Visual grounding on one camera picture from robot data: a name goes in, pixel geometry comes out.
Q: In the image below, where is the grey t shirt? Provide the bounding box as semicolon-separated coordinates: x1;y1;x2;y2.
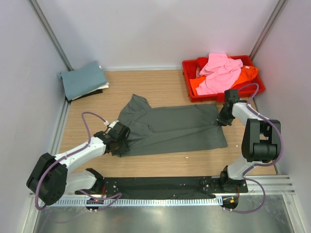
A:
116;95;227;157

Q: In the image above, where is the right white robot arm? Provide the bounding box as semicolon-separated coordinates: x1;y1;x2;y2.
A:
217;89;281;192

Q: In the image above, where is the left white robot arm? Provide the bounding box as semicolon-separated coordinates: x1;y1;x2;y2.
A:
26;121;130;206

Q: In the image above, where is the pink t shirt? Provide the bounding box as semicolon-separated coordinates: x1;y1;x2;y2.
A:
196;53;243;96

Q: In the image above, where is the orange t shirt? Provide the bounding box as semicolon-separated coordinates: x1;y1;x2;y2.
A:
184;55;259;96

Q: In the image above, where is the folded black t shirt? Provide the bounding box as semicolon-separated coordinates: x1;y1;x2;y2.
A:
76;89;103;99

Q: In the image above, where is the folded blue t shirt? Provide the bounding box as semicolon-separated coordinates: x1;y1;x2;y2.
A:
57;61;109;100

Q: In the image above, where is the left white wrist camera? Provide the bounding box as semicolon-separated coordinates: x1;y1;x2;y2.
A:
104;120;118;128

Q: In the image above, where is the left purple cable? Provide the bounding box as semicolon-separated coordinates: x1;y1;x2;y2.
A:
35;111;122;211

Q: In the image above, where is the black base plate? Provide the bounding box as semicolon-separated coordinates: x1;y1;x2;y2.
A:
84;176;248;200

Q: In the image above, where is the slotted cable duct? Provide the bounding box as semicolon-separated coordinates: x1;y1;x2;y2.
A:
51;197;223;207

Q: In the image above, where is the aluminium front rail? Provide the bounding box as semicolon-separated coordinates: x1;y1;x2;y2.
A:
29;175;295;197

